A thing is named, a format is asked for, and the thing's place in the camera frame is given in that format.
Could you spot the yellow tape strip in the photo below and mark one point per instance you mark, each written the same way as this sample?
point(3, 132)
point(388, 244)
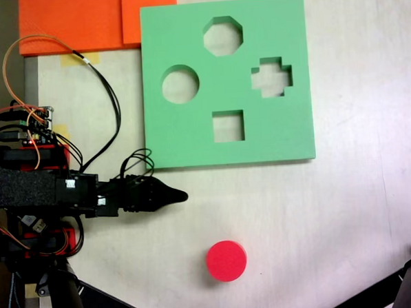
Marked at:
point(62, 131)
point(80, 59)
point(30, 291)

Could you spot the black table clamp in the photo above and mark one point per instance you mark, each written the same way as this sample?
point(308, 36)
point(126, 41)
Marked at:
point(19, 154)
point(21, 248)

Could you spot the red base mount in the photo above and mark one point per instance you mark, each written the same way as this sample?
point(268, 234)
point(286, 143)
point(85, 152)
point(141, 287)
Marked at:
point(66, 154)

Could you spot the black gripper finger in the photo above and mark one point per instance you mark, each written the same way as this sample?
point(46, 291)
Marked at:
point(163, 201)
point(164, 189)

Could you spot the silver usb plug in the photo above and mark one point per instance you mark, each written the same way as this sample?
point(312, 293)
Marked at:
point(36, 223)

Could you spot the green shape-hole board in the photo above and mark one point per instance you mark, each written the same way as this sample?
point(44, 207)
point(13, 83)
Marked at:
point(191, 148)

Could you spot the red cylinder block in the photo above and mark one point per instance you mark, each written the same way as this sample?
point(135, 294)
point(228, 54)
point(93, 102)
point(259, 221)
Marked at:
point(226, 261)

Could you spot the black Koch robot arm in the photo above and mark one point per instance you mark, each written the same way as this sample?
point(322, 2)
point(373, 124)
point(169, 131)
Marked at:
point(24, 187)

